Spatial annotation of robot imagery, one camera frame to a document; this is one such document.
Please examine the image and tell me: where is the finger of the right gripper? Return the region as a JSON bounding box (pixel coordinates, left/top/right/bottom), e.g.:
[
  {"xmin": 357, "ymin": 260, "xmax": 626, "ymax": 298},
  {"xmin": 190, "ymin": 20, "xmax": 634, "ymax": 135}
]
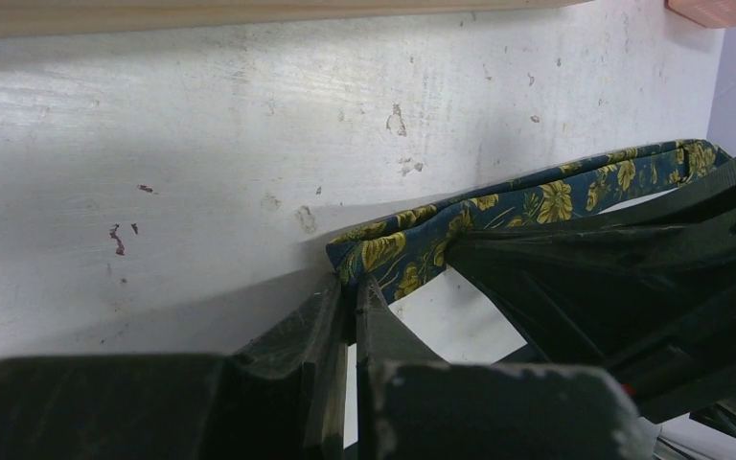
[{"xmin": 465, "ymin": 157, "xmax": 736, "ymax": 239}]

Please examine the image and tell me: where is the blue yellow floral tie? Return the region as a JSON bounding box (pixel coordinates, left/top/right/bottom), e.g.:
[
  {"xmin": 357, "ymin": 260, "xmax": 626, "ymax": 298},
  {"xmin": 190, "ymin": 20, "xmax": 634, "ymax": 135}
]
[{"xmin": 326, "ymin": 139, "xmax": 730, "ymax": 303}]

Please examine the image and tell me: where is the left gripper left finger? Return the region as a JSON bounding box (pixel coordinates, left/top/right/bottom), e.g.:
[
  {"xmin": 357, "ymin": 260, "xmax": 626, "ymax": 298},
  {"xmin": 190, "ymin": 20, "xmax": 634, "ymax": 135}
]
[{"xmin": 0, "ymin": 275, "xmax": 347, "ymax": 459}]

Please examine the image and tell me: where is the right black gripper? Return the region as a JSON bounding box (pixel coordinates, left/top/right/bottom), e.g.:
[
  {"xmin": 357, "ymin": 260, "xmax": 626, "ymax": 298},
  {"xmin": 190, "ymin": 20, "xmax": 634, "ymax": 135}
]
[{"xmin": 448, "ymin": 208, "xmax": 736, "ymax": 438}]

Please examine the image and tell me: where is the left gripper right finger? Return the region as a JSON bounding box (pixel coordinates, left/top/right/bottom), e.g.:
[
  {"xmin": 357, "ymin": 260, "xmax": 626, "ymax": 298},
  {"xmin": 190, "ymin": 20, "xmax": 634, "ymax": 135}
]
[{"xmin": 356, "ymin": 276, "xmax": 655, "ymax": 459}]

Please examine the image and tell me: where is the wooden compartment tray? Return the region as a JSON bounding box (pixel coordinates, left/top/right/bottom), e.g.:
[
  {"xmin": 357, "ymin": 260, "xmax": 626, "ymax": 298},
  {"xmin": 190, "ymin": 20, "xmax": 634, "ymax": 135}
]
[{"xmin": 0, "ymin": 0, "xmax": 574, "ymax": 38}]

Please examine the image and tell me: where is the pink plastic basket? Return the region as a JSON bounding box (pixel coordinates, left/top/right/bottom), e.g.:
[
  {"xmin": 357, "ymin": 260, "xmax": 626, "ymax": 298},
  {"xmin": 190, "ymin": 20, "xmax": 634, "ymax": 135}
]
[{"xmin": 665, "ymin": 0, "xmax": 736, "ymax": 29}]

